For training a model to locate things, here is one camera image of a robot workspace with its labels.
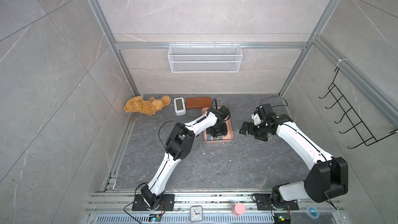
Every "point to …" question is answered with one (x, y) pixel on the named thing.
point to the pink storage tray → (208, 138)
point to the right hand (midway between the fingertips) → (248, 133)
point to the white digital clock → (180, 106)
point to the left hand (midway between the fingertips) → (226, 134)
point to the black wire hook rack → (368, 138)
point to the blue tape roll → (312, 212)
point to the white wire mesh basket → (205, 58)
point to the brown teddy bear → (150, 107)
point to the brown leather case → (198, 102)
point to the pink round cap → (238, 209)
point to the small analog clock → (196, 213)
